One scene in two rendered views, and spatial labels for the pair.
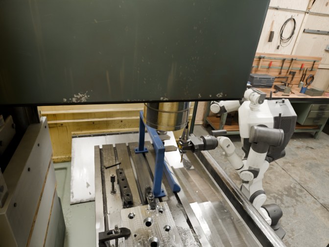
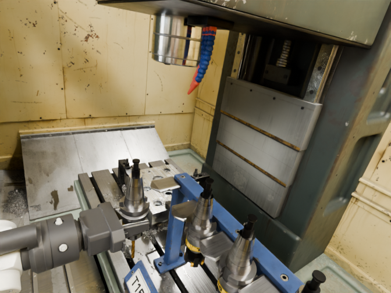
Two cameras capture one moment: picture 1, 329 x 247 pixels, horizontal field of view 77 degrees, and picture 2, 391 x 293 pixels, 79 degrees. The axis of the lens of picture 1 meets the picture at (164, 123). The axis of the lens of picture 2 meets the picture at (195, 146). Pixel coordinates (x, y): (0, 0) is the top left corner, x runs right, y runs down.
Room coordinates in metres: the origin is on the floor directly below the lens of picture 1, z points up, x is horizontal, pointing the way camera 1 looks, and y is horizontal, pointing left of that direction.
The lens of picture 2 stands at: (1.41, -0.14, 1.56)
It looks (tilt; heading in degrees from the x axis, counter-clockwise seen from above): 24 degrees down; 163
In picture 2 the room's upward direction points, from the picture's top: 9 degrees clockwise
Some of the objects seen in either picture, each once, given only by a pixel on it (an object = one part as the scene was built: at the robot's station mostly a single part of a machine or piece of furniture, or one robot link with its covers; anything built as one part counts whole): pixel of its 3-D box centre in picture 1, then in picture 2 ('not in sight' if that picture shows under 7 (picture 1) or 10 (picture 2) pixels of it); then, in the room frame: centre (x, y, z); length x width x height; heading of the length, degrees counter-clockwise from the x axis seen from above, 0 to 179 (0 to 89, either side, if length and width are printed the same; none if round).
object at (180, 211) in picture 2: (164, 137); (186, 210); (1.00, -0.01, 1.21); 0.07 x 0.05 x 0.01; 110
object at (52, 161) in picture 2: not in sight; (111, 167); (0.03, -0.23, 0.75); 0.89 x 0.67 x 0.26; 110
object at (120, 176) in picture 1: (124, 187); not in sight; (0.87, 0.19, 0.93); 0.26 x 0.05 x 0.06; 25
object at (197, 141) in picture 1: (199, 143); (85, 232); (1.02, -0.21, 1.19); 0.13 x 0.12 x 0.10; 20
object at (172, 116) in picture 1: (166, 105); (179, 41); (0.65, 0.00, 1.55); 0.16 x 0.16 x 0.12
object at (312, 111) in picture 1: (272, 98); not in sight; (3.54, -1.86, 0.71); 2.21 x 0.95 x 1.43; 105
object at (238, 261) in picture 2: not in sight; (242, 249); (1.16, 0.05, 1.26); 0.04 x 0.04 x 0.07
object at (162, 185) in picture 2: (171, 148); (163, 184); (0.90, -0.05, 1.21); 0.07 x 0.05 x 0.01; 110
